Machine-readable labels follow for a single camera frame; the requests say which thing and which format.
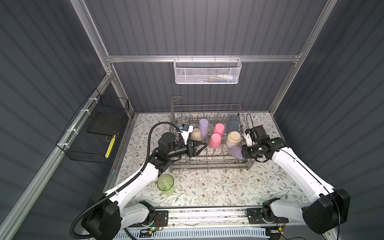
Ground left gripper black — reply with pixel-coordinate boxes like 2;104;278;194
166;138;206;161

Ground beige cup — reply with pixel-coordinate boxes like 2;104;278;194
190;128;202;141

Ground pink cup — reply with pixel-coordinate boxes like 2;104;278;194
213;123;225;137
209;133;222;150

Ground light purple cup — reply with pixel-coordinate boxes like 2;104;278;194
198;119;209;140

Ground white cup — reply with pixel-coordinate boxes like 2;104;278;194
226;131;242;148

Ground blue transparent cup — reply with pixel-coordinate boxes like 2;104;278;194
226;114;241;135

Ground green transparent cup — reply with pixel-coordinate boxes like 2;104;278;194
157;174;175;196

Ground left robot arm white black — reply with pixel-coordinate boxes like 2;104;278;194
70;133;208;240

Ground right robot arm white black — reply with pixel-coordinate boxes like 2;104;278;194
242;126;351;234

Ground floral table mat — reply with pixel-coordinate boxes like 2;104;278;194
114;113;308;207

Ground items in white basket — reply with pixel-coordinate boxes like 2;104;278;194
198;74;238;84

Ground white ventilated front panel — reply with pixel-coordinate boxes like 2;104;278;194
128;227;270;240

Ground yellow brush in basket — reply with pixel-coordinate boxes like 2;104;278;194
105;135;116;159

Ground grey wire dish rack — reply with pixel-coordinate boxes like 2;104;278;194
170;97;256;171

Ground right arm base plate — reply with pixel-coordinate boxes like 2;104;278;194
245;208;289;225

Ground white mesh wall basket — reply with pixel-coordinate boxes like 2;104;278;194
173;58;242;85

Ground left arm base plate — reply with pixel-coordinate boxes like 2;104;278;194
130;210;169;228

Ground black wire wall basket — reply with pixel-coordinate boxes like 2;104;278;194
56;89;130;164

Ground black corrugated cable hose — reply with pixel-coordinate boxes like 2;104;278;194
69;121;184;240

